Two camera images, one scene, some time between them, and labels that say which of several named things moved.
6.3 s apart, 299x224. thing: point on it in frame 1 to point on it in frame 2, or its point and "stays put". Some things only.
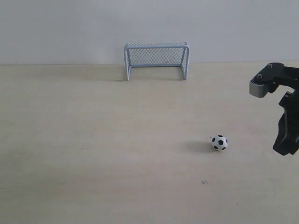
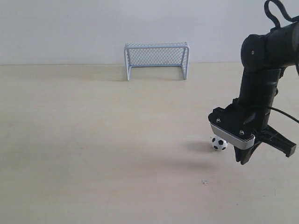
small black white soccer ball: [219, 142] stays put
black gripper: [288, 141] to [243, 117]
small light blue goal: [159, 54] stays put
